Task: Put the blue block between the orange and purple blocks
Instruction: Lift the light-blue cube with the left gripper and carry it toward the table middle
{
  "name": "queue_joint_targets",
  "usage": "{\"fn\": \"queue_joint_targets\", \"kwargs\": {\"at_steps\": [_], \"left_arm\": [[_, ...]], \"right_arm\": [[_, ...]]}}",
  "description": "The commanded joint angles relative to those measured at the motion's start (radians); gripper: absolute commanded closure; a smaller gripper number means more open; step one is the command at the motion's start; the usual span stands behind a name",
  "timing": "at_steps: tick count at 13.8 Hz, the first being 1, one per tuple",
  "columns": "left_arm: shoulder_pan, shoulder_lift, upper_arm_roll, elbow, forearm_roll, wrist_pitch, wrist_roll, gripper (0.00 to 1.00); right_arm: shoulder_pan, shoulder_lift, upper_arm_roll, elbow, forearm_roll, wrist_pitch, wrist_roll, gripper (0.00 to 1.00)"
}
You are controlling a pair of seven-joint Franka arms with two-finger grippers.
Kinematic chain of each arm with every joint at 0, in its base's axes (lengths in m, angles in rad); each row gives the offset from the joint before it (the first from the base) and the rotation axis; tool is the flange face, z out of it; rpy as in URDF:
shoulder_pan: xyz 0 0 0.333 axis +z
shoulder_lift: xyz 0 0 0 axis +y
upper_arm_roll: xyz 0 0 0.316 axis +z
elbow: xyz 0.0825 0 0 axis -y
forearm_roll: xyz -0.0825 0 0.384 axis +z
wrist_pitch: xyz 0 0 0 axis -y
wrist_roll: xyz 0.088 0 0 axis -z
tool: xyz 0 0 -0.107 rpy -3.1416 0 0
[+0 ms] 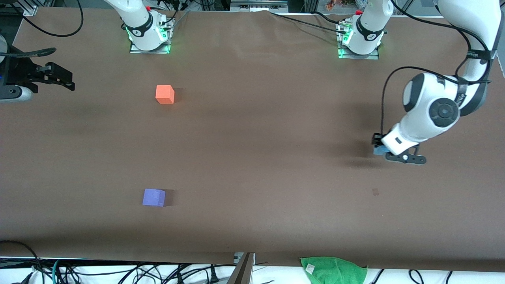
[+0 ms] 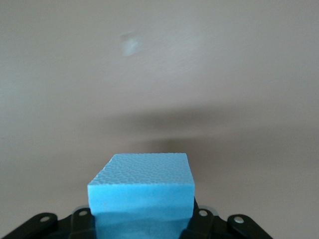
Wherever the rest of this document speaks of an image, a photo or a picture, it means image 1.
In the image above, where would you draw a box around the aluminium frame profile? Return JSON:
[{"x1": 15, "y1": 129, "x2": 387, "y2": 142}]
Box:
[{"x1": 230, "y1": 0, "x2": 289, "y2": 12}]

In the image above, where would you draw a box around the thick black floor cable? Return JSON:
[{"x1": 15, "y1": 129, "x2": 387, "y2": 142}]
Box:
[{"x1": 0, "y1": 240, "x2": 46, "y2": 284}]

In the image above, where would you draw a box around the purple cube block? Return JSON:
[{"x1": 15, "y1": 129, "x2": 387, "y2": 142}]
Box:
[{"x1": 142, "y1": 189, "x2": 166, "y2": 207}]

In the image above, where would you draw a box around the green cloth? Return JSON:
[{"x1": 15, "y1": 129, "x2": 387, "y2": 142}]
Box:
[{"x1": 300, "y1": 256, "x2": 368, "y2": 284}]

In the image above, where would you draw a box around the grey metal post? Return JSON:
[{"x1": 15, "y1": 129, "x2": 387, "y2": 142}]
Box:
[{"x1": 226, "y1": 252, "x2": 255, "y2": 284}]

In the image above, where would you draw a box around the black cable on table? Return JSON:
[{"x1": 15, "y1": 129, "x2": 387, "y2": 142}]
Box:
[{"x1": 270, "y1": 12, "x2": 348, "y2": 34}]

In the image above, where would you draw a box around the orange cube block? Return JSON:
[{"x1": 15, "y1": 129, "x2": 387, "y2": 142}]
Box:
[{"x1": 155, "y1": 85, "x2": 175, "y2": 105}]

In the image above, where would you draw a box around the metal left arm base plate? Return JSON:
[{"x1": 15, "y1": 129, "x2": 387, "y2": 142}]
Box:
[{"x1": 337, "y1": 22, "x2": 380, "y2": 60}]

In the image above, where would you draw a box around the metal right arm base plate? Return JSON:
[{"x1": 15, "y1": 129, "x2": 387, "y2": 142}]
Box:
[{"x1": 129, "y1": 18, "x2": 171, "y2": 54}]

